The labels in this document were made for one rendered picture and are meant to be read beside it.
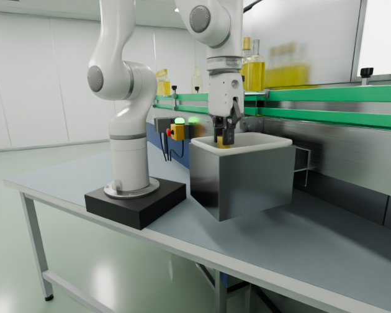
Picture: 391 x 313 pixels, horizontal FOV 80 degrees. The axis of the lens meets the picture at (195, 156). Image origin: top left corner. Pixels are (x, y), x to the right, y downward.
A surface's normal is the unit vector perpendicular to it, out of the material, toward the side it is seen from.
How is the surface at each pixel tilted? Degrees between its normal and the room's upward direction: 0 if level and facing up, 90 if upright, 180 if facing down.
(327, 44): 90
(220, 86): 89
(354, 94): 90
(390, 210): 90
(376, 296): 0
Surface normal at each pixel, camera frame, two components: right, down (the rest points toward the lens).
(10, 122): 0.41, 0.22
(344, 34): -0.91, 0.12
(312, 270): -0.03, -0.97
